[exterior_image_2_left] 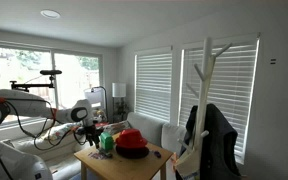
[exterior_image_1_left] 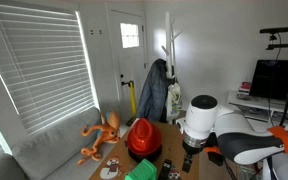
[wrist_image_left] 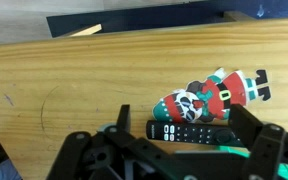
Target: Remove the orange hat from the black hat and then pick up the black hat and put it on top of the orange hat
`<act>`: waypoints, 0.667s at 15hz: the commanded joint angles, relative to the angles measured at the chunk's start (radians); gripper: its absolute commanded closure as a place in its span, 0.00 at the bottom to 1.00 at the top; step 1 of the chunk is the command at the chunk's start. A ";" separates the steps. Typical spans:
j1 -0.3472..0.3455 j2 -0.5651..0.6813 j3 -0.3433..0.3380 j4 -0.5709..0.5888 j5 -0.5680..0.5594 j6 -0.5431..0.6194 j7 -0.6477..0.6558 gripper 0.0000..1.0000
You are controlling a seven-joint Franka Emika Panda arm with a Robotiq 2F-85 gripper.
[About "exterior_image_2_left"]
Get floral cushion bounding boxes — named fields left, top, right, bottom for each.
left=42, top=123, right=81, bottom=141

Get white window blinds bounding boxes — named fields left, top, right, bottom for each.
left=135, top=38, right=258, bottom=163

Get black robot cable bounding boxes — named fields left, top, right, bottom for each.
left=0, top=99, right=88, bottom=180

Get orange hat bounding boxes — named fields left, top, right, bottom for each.
left=115, top=129, right=147, bottom=148

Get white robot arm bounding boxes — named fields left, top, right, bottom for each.
left=0, top=89, right=99, bottom=180

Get small purple object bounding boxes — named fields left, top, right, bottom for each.
left=154, top=151, right=161, bottom=158

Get white coat rack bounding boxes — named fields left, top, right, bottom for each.
left=175, top=37, right=232, bottom=180

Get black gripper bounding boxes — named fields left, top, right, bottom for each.
left=85, top=125, right=102, bottom=148

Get white floor lamp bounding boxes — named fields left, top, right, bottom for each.
left=112, top=83, right=126, bottom=122

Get green plastic box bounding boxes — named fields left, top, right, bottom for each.
left=100, top=132, right=114, bottom=150

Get grey sofa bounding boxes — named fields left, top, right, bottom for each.
left=0, top=111, right=188, bottom=180

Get wooden side table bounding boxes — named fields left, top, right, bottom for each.
left=74, top=141, right=173, bottom=180

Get black hat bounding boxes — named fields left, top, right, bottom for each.
left=116, top=146, right=149, bottom=159

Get dark grey jacket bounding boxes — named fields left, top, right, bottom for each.
left=179, top=103, right=242, bottom=180

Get black camera on boom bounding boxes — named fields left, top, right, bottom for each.
left=11, top=70, right=62, bottom=92

